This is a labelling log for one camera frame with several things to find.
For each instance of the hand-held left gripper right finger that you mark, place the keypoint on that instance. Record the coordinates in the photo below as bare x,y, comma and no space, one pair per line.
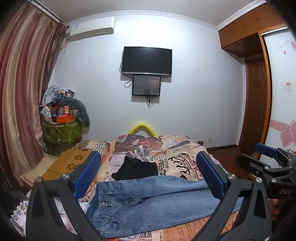
209,176

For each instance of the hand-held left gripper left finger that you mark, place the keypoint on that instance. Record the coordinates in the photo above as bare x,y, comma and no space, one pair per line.
86,171

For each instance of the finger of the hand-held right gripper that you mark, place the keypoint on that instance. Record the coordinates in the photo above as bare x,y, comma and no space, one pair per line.
251,164
266,149

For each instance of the blue denim pants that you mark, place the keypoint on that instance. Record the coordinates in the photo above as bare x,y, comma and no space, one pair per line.
143,204

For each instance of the wooden lap desk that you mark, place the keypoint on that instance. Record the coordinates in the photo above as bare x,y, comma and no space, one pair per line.
67,162

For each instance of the printed blanket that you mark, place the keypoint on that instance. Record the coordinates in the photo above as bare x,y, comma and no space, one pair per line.
175,160

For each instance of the green patterned box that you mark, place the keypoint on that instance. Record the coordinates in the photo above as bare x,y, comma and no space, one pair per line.
61,132

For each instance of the black garment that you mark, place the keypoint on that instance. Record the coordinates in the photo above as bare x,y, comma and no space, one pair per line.
134,169

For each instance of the beige cardboard sheet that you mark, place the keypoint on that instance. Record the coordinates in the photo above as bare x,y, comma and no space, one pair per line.
34,171

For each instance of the orange box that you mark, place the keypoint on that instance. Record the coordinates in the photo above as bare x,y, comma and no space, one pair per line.
66,118

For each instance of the grey long pillow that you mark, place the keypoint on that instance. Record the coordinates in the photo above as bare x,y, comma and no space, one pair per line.
81,109

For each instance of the red door sticker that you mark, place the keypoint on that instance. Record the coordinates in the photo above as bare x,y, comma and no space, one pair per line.
288,85

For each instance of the small white fan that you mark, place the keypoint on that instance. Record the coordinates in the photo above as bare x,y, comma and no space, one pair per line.
46,113

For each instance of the yellow foam tube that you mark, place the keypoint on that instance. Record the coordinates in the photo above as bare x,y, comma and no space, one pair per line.
142,125

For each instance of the printed papers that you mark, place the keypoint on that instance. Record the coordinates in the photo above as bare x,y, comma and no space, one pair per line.
19,215

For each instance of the pile of mixed clothes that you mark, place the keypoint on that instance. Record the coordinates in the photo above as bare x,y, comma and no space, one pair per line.
55,95

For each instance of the striped red curtain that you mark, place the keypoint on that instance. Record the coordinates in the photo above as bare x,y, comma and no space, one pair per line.
23,92

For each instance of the wooden overhead cabinet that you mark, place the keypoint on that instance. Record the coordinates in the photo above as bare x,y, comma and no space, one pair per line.
245,32

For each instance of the white air conditioner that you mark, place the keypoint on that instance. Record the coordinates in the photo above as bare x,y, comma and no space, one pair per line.
91,29

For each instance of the small black wall monitor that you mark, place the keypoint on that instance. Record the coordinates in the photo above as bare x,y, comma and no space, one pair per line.
146,85

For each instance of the black wall television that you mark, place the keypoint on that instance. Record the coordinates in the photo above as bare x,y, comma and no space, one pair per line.
146,60

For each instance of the curtain rail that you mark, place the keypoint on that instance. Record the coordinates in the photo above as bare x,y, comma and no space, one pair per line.
46,11

